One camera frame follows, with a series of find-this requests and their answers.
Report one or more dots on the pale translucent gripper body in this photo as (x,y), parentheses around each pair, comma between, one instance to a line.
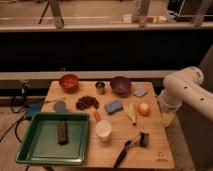
(167,118)

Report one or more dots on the orange ball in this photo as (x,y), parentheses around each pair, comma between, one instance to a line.
(144,109)

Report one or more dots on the yellow banana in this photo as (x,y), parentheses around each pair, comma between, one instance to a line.
(130,113)

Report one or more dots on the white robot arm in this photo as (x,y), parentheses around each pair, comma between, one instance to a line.
(184,86)

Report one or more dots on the purple bowl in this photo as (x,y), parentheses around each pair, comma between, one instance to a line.
(120,85)

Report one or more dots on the orange red bowl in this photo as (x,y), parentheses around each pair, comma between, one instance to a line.
(69,82)

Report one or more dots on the light blue cloth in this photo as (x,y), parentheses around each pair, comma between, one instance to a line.
(140,91)

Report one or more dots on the blue sponge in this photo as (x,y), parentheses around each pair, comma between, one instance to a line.
(113,107)

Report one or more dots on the white cup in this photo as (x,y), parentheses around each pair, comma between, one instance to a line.
(103,130)

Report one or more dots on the orange carrot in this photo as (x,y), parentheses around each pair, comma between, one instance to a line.
(97,116)

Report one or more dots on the small metal cup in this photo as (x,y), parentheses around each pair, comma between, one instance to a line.
(100,87)

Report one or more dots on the bunch of dark grapes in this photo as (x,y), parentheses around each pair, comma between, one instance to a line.
(86,102)

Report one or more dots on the dark brown block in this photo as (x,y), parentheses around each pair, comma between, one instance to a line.
(62,133)

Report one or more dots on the grey round lid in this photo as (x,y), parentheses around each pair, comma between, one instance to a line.
(60,106)

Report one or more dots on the green plastic tray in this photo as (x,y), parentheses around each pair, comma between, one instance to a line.
(40,144)

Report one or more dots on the blue box on floor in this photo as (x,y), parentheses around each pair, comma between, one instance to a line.
(31,109)

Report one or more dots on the black handled brush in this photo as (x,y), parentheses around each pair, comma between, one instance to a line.
(141,140)

